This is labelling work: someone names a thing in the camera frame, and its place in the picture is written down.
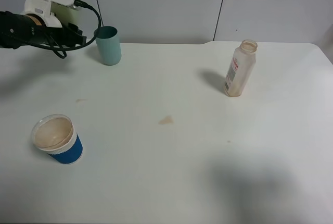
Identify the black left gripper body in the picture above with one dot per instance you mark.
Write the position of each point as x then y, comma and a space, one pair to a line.
44, 35

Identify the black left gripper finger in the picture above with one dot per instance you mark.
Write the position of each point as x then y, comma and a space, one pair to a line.
71, 39
74, 29

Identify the teal plastic cup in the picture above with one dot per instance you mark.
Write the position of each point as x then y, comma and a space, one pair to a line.
108, 44

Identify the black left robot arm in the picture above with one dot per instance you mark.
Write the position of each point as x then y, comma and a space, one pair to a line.
21, 30

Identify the light green plastic cup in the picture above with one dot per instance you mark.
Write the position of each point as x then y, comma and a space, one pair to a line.
66, 14

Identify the blue sleeved paper cup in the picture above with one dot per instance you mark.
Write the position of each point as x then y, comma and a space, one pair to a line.
56, 136

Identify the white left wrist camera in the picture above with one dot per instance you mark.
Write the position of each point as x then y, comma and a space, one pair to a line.
42, 8

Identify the clear plastic drink bottle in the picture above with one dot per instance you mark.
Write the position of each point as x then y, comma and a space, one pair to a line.
241, 65

